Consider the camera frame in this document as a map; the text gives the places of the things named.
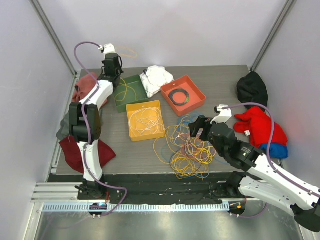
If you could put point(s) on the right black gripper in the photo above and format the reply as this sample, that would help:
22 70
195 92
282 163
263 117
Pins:
203 122

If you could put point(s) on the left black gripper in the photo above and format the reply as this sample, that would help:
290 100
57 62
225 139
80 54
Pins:
120 69

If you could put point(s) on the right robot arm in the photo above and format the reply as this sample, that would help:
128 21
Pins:
262 179

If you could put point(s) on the green plastic tray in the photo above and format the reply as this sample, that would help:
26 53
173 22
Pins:
129 91

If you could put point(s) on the orange plastic tray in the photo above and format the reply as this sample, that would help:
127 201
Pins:
183 95

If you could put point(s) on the pink cloth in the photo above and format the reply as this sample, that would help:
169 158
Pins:
83 87

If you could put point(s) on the white crumpled cloth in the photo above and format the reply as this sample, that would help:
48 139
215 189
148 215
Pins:
153 78

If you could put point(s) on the yellow plastic tray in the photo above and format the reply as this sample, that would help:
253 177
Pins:
145 121

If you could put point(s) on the black cloth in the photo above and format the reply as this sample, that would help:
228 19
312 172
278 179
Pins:
252 89

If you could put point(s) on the blue cloth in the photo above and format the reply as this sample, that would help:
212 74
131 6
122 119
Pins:
278 151

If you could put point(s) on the grey cloth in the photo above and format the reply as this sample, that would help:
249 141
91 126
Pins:
63 127

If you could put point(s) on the dark red cloth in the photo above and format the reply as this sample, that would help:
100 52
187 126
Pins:
73 156

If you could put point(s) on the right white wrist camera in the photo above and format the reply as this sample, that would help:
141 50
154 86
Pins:
223 112

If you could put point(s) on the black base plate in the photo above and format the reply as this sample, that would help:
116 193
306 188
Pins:
156 189

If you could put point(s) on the left aluminium frame post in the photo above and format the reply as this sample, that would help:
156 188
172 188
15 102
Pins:
53 35

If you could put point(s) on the aluminium frame post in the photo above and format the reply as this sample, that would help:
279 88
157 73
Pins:
281 18
53 35

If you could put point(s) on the slotted cable duct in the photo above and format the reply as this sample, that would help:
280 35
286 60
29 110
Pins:
95 207

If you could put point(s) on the right aluminium frame post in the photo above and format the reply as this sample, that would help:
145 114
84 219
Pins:
281 18

